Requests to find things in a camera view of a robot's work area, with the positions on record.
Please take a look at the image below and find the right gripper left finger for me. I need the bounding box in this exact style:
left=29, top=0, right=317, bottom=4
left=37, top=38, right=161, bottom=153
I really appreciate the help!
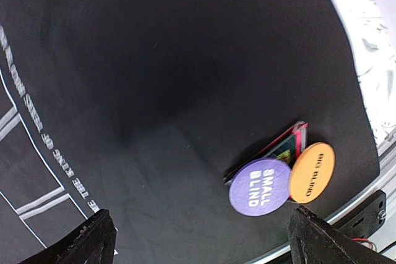
left=23, top=209, right=116, bottom=264

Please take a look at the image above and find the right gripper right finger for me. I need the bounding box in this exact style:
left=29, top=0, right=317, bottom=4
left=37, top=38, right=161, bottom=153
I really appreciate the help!
left=288, top=206, right=395, bottom=264

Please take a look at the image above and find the purple small blind button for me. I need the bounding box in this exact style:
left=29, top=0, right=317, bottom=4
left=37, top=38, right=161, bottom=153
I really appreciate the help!
left=229, top=158, right=291, bottom=216

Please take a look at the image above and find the orange big blind button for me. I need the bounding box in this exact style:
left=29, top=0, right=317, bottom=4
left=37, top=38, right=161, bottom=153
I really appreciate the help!
left=289, top=142, right=335, bottom=204

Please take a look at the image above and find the triangular all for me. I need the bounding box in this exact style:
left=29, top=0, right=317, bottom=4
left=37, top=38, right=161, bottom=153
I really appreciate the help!
left=223, top=121, right=309, bottom=185

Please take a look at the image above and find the black poker mat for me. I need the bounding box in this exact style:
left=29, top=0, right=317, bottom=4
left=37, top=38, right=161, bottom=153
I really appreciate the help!
left=1, top=0, right=380, bottom=263

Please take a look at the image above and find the floral tablecloth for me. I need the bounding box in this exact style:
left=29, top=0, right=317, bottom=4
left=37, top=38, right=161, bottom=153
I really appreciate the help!
left=331, top=0, right=395, bottom=145

